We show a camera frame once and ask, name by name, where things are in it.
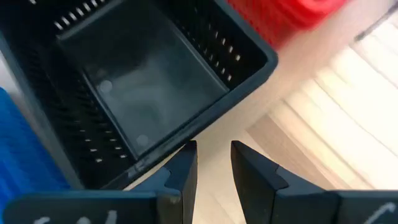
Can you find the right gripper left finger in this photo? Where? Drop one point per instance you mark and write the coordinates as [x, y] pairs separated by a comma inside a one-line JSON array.
[[177, 186]]

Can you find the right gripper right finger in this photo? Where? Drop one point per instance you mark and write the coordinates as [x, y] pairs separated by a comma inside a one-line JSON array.
[[258, 193]]

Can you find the black plastic slotted basket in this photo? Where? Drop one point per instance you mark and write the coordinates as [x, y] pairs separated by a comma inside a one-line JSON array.
[[155, 93]]

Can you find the blue plastic slotted basket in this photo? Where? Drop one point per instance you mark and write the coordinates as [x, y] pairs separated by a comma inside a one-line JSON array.
[[25, 155]]

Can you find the red plastic slotted basket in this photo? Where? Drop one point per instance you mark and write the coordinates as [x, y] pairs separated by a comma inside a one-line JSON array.
[[280, 18]]

